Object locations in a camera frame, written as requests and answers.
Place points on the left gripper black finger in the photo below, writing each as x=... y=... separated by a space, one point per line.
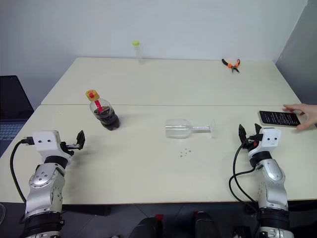
x=83 y=138
x=79 y=143

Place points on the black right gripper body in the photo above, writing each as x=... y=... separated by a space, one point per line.
x=252 y=142

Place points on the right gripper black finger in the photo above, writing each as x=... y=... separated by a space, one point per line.
x=258 y=131
x=243 y=135

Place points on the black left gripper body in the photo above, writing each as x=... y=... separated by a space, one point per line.
x=70 y=146

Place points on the black smartphone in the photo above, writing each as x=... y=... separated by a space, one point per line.
x=278 y=118

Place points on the clear cola bottle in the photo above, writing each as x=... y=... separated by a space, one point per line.
x=109 y=120

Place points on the yellow bottle cap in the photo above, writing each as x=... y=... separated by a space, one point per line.
x=92 y=94

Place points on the clear plastic wine glass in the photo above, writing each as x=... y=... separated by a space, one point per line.
x=178 y=129

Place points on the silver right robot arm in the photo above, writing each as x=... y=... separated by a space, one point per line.
x=272 y=188

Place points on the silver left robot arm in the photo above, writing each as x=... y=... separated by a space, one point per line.
x=44 y=188

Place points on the person's bare hand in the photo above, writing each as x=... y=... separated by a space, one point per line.
x=310 y=114

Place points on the orange black pliers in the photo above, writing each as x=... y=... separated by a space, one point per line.
x=230 y=65

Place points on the dark laptop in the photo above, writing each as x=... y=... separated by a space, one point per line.
x=12 y=99

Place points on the grey partition panel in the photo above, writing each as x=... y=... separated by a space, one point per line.
x=302 y=49

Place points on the clear plastic cup rim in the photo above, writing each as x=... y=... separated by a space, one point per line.
x=3 y=210

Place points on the clear tube with green cap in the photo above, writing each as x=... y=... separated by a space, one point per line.
x=138 y=53

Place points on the dark rounded shape red tab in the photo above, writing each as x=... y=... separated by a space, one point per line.
x=146 y=228

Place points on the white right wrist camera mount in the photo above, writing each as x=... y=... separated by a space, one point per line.
x=271 y=138

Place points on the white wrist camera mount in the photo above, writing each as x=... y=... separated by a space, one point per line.
x=271 y=138
x=45 y=142

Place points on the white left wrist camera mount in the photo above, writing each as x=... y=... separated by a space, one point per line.
x=45 y=142

